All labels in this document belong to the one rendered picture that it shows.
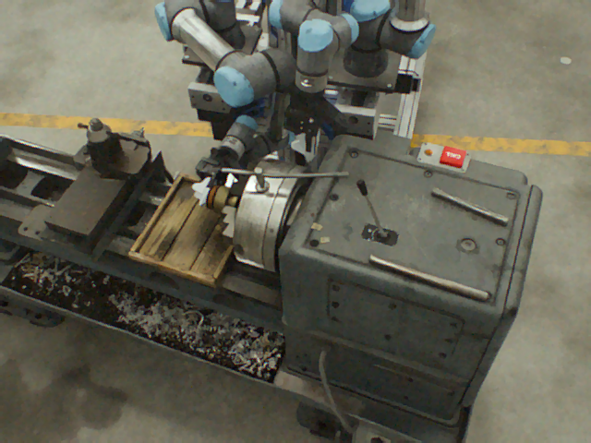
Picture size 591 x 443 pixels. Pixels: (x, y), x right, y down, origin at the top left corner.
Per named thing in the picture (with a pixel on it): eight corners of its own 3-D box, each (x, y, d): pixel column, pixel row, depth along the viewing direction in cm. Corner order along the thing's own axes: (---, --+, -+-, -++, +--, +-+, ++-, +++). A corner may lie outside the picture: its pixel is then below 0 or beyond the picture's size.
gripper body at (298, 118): (294, 117, 168) (296, 75, 161) (325, 125, 166) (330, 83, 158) (283, 132, 162) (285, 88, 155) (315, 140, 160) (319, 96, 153)
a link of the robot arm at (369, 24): (360, 21, 213) (363, -16, 202) (397, 35, 208) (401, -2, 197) (341, 41, 207) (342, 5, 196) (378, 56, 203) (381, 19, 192)
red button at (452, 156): (465, 155, 179) (466, 149, 177) (460, 171, 175) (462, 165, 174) (443, 149, 180) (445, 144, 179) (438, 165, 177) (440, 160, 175)
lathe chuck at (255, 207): (307, 198, 209) (298, 143, 181) (271, 285, 196) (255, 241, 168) (281, 191, 211) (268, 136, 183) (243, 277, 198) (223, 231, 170)
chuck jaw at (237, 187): (270, 199, 191) (277, 161, 187) (263, 204, 187) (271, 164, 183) (235, 189, 194) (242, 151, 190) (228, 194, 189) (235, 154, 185)
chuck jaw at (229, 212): (260, 213, 186) (243, 244, 179) (260, 225, 190) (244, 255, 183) (225, 203, 189) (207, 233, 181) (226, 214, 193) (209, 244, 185)
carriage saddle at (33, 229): (166, 161, 232) (162, 149, 227) (96, 264, 206) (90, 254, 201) (93, 140, 239) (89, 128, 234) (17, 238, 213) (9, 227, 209)
